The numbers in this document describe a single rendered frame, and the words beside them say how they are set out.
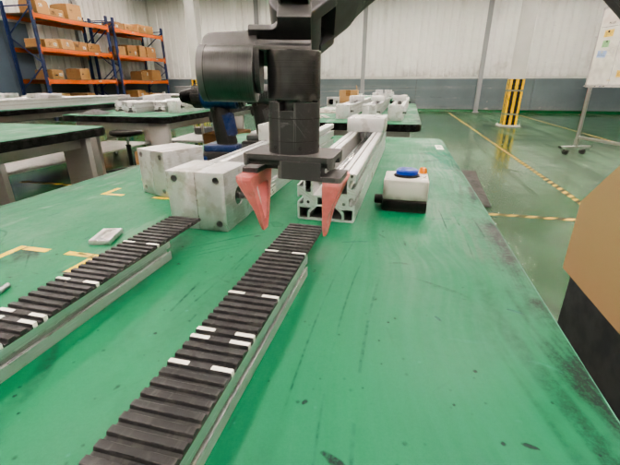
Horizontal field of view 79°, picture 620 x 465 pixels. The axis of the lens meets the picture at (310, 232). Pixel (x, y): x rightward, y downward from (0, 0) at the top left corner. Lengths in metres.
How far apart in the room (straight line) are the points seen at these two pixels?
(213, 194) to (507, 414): 0.47
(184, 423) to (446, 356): 0.22
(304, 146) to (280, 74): 0.08
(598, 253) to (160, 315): 0.47
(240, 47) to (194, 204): 0.28
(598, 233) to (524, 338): 0.16
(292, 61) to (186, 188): 0.30
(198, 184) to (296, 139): 0.24
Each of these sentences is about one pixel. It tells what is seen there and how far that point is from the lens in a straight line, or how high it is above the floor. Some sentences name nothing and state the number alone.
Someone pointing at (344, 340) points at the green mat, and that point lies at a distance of 0.36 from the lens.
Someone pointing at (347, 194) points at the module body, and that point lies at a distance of 0.63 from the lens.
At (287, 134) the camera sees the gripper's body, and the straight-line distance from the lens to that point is 0.41.
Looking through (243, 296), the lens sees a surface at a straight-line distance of 0.37.
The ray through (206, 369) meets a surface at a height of 0.81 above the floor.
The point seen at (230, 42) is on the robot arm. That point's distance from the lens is 0.45.
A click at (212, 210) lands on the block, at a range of 0.61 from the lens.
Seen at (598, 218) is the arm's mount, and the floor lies 0.86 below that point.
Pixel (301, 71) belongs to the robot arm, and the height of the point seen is 1.01.
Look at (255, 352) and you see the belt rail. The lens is 0.34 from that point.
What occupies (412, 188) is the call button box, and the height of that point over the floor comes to 0.83.
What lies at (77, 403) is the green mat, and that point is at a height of 0.78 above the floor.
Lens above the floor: 1.00
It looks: 22 degrees down
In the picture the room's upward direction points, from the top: straight up
